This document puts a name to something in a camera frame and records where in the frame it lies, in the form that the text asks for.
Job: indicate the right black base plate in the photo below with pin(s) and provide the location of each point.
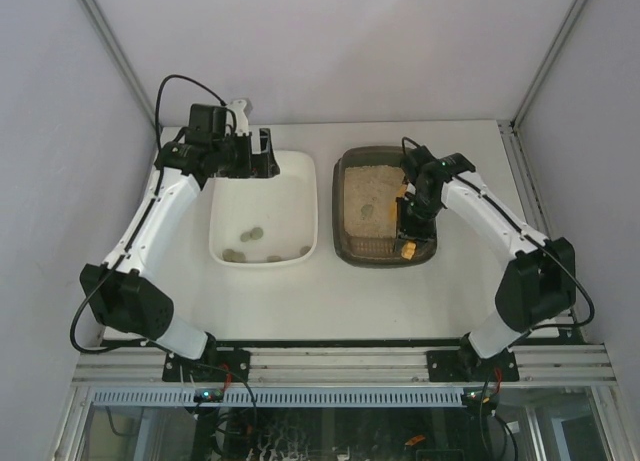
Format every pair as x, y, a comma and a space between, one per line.
463, 365

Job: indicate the dark brown litter box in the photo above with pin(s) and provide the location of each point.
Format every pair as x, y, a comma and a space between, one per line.
370, 175

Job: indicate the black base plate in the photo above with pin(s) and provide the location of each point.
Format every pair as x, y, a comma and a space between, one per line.
219, 363
463, 365

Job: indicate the yellow litter scoop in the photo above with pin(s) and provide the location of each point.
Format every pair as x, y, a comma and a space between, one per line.
404, 245

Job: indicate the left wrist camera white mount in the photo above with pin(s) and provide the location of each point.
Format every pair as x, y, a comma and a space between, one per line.
238, 112

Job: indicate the right aluminium side rail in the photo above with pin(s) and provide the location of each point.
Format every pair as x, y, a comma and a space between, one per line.
527, 184

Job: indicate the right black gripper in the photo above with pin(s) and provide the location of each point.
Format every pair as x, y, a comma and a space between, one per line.
417, 228

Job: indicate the white plastic tray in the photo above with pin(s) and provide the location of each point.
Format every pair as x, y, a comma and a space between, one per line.
285, 207

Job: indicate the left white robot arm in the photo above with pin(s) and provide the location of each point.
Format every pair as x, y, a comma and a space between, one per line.
123, 291

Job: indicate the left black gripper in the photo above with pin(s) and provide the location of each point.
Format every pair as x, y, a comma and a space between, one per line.
247, 157

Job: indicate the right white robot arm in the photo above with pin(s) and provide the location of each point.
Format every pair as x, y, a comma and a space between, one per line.
538, 280

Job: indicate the grey slotted cable duct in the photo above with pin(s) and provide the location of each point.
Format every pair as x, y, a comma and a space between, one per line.
294, 397

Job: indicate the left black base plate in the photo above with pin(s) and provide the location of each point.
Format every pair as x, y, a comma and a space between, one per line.
219, 363

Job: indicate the aluminium front rail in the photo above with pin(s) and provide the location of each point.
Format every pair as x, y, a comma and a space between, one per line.
528, 366

